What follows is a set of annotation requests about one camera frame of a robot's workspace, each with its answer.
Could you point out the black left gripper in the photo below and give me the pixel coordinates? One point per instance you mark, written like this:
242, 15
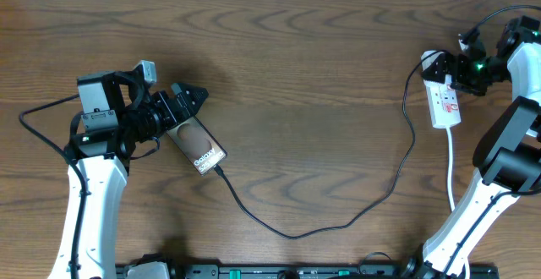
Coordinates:
171, 117

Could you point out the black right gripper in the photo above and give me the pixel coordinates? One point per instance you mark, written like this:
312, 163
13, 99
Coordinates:
459, 62

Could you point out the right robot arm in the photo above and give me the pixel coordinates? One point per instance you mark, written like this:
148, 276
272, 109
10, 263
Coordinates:
505, 168

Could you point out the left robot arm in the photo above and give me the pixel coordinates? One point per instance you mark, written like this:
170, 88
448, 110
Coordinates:
118, 113

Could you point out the white power strip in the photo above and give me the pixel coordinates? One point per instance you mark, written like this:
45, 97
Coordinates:
443, 104

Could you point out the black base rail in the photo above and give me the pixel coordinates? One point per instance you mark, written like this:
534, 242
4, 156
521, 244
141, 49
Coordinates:
377, 269

